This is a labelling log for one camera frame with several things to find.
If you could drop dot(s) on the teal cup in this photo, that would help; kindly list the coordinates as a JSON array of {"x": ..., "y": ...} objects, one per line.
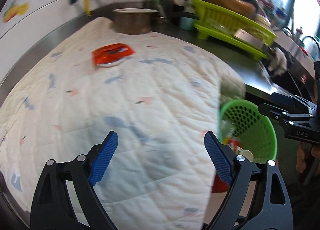
[{"x": 186, "y": 23}]

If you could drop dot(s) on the orange snack packet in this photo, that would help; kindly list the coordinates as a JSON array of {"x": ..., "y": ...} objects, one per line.
[{"x": 112, "y": 54}]

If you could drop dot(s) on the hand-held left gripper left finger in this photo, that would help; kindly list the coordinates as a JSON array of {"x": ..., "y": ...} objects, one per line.
[{"x": 102, "y": 160}]

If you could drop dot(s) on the white bowl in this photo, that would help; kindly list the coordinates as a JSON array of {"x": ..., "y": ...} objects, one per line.
[{"x": 263, "y": 21}]

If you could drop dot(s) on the green plastic wastebasket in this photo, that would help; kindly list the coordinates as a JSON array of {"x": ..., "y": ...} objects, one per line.
[{"x": 262, "y": 140}]

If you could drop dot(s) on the green dish rack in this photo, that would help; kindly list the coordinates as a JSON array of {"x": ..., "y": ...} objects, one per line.
[{"x": 225, "y": 17}]

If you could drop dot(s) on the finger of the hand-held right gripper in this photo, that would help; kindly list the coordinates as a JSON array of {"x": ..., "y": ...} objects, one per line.
[
  {"x": 282, "y": 98},
  {"x": 275, "y": 112}
]

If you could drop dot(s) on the steel sink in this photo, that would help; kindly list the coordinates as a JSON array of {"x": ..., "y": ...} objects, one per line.
[{"x": 287, "y": 80}]

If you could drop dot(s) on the orange fruit tile sticker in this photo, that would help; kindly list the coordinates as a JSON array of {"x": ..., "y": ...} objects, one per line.
[{"x": 16, "y": 11}]

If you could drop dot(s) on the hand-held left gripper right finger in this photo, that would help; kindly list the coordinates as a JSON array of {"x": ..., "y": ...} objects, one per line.
[{"x": 220, "y": 160}]

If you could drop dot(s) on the glass utensil jar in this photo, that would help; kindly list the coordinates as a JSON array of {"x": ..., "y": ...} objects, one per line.
[{"x": 162, "y": 4}]

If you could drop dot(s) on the steel faucet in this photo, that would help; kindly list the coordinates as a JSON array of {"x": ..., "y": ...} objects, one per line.
[{"x": 310, "y": 40}]

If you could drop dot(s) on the brown cooking pot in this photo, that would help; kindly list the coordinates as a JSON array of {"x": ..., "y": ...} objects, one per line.
[{"x": 230, "y": 0}]

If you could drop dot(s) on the white quilted blanket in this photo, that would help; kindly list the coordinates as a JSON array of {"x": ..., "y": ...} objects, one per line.
[{"x": 125, "y": 95}]

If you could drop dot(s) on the white dish cloth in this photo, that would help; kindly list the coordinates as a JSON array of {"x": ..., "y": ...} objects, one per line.
[{"x": 277, "y": 61}]

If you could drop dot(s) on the person's right hand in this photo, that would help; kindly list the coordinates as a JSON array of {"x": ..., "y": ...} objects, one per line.
[{"x": 303, "y": 157}]

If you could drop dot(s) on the green drip tray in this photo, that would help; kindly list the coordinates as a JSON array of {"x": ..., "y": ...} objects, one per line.
[{"x": 220, "y": 39}]

